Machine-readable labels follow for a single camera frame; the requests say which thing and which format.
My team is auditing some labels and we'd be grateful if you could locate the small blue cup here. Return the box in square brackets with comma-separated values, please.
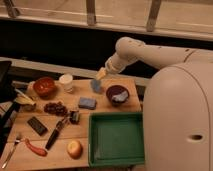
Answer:
[91, 79, 101, 93]

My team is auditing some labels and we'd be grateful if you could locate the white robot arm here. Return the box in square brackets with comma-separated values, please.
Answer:
[96, 37, 213, 171]

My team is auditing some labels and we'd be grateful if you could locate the green plastic tray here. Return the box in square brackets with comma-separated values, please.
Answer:
[88, 112, 145, 167]

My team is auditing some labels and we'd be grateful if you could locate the dark purple bowl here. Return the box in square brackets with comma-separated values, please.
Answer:
[106, 85, 129, 106]

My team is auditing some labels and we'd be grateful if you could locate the crumpled white wrapper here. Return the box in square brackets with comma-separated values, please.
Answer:
[112, 91, 128, 102]

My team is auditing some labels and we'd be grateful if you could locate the blue sponge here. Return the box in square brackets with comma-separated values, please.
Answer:
[78, 97, 96, 110]

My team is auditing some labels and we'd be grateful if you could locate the white paper cup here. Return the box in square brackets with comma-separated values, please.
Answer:
[59, 74, 73, 92]

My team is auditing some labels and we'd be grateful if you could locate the small dark can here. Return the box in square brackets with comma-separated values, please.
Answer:
[70, 111, 80, 124]

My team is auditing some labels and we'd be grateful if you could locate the bunch of dark grapes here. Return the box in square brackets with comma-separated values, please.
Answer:
[44, 102, 68, 116]

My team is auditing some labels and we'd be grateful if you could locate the red bowl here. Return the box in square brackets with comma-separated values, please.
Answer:
[33, 77, 56, 97]

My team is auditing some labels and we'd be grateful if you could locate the yellow apple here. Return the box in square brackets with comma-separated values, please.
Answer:
[67, 140, 83, 159]

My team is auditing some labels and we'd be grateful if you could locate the banana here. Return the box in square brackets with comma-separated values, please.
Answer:
[15, 96, 36, 111]

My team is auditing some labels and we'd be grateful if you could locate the black rectangular block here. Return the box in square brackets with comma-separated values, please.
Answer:
[27, 117, 48, 136]

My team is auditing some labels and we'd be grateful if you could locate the silver fork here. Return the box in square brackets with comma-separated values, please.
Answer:
[1, 133, 22, 169]

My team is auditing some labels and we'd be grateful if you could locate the black handled knife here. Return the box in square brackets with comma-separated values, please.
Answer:
[45, 118, 68, 150]

